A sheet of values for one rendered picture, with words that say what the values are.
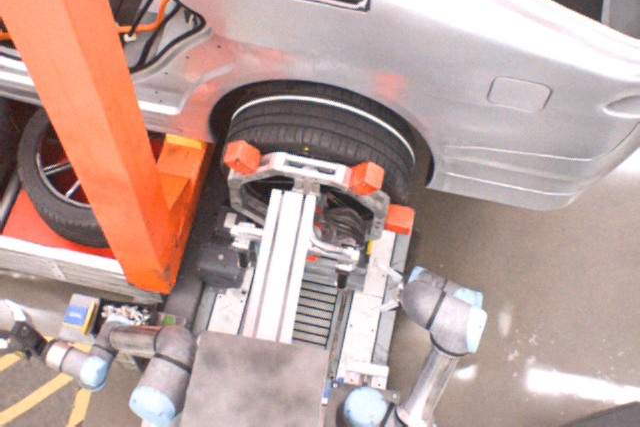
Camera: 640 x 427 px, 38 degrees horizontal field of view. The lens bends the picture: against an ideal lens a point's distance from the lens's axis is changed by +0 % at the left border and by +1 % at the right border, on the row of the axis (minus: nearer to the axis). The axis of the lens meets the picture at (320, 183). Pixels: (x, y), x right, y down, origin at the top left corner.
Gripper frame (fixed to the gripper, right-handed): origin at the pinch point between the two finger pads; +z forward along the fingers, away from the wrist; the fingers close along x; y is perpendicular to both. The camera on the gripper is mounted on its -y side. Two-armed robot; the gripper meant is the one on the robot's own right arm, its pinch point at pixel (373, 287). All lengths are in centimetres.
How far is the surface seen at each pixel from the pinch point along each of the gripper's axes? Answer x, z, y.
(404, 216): -25.1, -6.6, -4.2
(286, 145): -40, 33, 21
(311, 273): -2, 31, -70
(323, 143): -42, 20, 24
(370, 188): -30.2, 4.0, 20.5
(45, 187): -18, 132, -28
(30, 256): 9, 135, -34
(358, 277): -3, 12, -73
